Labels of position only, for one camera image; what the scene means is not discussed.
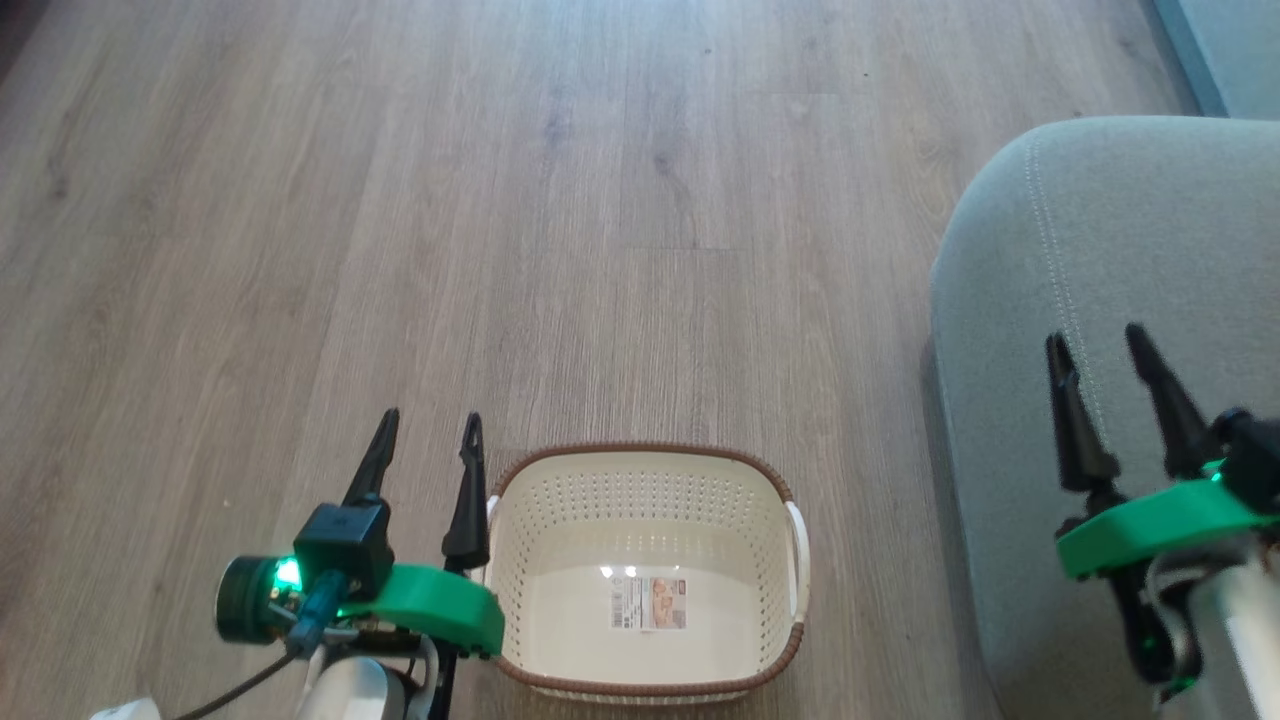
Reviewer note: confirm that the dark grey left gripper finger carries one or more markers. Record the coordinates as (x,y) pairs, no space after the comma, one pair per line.
(468,510)
(375,460)

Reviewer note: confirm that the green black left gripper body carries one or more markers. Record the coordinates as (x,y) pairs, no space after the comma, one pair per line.
(440,605)

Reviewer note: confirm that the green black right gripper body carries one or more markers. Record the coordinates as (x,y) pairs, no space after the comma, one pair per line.
(1150,520)

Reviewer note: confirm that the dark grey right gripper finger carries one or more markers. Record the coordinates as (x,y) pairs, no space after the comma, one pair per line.
(1175,420)
(1085,440)

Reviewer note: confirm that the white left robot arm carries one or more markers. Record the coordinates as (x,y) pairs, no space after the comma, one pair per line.
(355,690)

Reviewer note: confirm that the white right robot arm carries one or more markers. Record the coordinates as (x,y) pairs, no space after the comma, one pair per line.
(1235,640)

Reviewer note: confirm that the cream laundry basket brown rim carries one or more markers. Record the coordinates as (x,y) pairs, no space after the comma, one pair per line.
(640,480)

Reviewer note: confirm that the printed basket label sticker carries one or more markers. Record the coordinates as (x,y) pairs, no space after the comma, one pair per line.
(648,603)

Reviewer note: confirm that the black round left wrist motor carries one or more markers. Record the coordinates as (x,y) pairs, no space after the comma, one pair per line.
(245,600)

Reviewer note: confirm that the grey fabric sofa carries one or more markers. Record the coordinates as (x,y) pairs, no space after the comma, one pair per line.
(1100,220)

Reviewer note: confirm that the pale blue-grey furniture panel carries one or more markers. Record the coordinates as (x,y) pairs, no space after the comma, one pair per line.
(1230,50)

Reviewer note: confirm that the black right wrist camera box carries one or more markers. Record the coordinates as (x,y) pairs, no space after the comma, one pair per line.
(1250,460)

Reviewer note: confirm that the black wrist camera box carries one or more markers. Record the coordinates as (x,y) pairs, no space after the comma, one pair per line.
(345,545)
(1250,460)

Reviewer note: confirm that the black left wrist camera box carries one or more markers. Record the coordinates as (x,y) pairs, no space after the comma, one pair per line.
(345,545)

